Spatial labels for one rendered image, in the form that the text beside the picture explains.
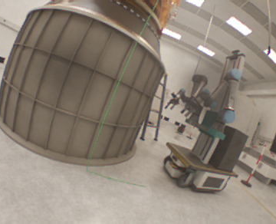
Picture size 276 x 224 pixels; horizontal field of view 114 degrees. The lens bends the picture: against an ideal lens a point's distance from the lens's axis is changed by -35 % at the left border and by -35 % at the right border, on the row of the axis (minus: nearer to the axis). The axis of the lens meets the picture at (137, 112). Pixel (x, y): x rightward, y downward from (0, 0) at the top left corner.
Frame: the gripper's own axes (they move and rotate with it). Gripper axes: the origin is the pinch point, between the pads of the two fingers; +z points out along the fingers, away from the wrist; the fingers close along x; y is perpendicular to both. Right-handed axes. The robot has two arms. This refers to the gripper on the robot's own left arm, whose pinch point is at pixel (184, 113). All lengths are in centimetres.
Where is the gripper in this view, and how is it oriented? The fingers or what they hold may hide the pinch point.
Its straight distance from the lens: 131.3
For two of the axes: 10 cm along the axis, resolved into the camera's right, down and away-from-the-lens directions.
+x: -0.2, 2.2, -9.7
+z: -7.2, 6.7, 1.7
